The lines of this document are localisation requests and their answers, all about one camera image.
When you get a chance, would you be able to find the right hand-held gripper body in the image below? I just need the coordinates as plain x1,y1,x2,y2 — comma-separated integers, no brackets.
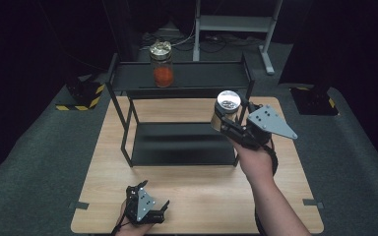
224,103,299,151

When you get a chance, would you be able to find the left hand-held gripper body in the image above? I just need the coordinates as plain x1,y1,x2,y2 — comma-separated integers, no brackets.
124,185,165,226

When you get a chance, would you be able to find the glass jar with tan contents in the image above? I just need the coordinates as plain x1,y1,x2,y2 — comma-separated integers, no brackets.
210,89,242,133

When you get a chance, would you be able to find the black two-tier metal rack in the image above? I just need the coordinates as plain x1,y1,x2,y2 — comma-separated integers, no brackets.
105,52,256,168

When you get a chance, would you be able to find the glass jar with red powder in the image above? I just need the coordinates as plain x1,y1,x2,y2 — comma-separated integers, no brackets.
149,39,175,89

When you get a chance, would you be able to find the person's left hand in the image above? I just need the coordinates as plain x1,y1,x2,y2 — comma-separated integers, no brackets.
113,200,156,236

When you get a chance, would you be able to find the person's right hand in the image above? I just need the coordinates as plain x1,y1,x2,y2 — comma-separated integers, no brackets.
230,137,276,185

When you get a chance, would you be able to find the black yellow striped block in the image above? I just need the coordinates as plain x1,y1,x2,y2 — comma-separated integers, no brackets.
55,76,106,112
289,86,340,116

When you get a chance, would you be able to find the grey tape strip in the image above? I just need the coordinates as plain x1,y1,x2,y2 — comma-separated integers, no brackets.
302,198,325,210
68,200,91,211

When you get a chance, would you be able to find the grey metal stand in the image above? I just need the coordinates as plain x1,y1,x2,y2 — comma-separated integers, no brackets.
192,0,284,76

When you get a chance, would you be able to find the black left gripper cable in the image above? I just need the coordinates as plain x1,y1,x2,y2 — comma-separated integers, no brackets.
110,218,126,236

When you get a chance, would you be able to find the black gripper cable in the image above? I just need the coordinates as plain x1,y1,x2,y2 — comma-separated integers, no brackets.
261,144,280,177
110,218,126,236

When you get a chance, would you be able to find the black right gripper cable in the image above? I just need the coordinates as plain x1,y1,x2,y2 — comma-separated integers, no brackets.
261,144,280,177

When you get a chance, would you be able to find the bundle of floor cables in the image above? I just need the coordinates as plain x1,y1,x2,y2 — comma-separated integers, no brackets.
140,19,264,53

